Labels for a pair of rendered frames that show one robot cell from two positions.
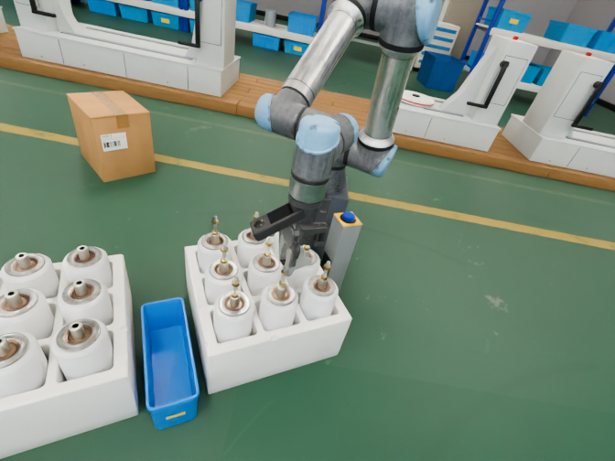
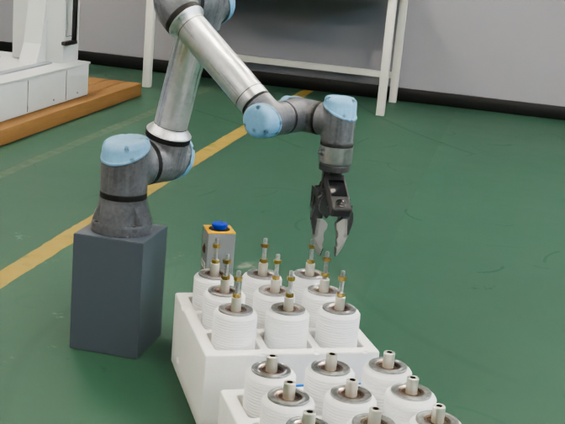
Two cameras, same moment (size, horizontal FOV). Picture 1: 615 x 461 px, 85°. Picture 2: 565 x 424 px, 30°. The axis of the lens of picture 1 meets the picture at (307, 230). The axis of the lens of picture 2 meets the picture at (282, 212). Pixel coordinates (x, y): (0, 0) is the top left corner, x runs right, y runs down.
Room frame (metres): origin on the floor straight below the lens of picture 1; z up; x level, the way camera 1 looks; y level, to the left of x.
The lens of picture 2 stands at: (0.09, 2.31, 1.05)
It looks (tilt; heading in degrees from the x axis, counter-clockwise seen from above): 15 degrees down; 285
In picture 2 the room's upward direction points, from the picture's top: 5 degrees clockwise
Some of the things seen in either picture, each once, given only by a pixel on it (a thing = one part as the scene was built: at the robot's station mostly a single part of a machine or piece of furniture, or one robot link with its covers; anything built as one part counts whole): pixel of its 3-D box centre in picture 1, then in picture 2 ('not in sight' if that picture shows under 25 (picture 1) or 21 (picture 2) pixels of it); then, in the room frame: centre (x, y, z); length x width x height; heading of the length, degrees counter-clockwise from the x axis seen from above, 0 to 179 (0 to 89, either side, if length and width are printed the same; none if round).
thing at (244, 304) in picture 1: (234, 304); (339, 309); (0.52, 0.13, 0.25); 0.08 x 0.08 x 0.01
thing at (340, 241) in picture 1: (336, 255); (214, 288); (0.89, -0.12, 0.16); 0.07 x 0.07 x 0.31; 31
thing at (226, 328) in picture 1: (232, 326); (335, 347); (0.52, 0.13, 0.16); 0.10 x 0.10 x 0.18
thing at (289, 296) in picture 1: (280, 294); (323, 290); (0.58, 0.03, 0.25); 0.08 x 0.08 x 0.01
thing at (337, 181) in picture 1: (328, 171); (122, 209); (1.12, -0.02, 0.35); 0.15 x 0.15 x 0.10
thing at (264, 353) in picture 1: (261, 300); (268, 356); (0.68, 0.09, 0.09); 0.39 x 0.39 x 0.18; 31
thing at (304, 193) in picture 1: (307, 185); (334, 155); (0.59, 0.02, 0.57); 0.08 x 0.08 x 0.05
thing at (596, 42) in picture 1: (598, 40); not in sight; (5.59, -3.26, 0.90); 0.50 x 0.38 x 0.21; 4
